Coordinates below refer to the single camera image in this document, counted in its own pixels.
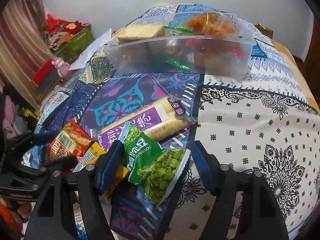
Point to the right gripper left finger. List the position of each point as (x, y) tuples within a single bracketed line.
[(53, 214)]

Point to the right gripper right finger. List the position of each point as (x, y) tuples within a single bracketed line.
[(244, 207)]

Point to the yellow white sunflower seed packet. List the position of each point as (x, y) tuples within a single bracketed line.
[(109, 171)]

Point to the green pea snack packet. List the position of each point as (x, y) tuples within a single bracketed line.
[(150, 166)]

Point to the red cracker snack packet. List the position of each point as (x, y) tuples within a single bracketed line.
[(216, 46)]

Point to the beige wafer block pack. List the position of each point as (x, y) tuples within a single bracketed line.
[(137, 32)]

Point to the zip bag of cookies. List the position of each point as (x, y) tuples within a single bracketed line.
[(173, 47)]

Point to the orange fried snack bag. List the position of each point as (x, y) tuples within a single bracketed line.
[(212, 24)]

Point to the red orange chip packet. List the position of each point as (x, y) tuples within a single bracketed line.
[(71, 140)]

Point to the patchwork patterned bedspread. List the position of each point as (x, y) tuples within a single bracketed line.
[(262, 122)]

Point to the red box on nightstand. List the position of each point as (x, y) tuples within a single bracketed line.
[(45, 77)]

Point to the pink piggy figurine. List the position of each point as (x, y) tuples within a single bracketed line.
[(61, 66)]

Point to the white plastic bag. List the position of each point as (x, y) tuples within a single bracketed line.
[(90, 50)]

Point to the green storage box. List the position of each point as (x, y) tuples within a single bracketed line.
[(71, 50)]

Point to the red striped curtain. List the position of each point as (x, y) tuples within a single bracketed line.
[(23, 50)]

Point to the purple egg roll pack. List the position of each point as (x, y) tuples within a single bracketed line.
[(158, 120)]

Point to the red stuffed decorations pile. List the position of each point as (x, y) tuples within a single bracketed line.
[(54, 26)]

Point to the clear plastic storage bin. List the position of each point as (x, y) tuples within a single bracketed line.
[(149, 55)]

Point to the brown cardboard box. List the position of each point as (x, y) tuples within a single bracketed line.
[(265, 31)]

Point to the yellow curved headboard hoop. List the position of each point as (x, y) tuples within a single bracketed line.
[(160, 4)]

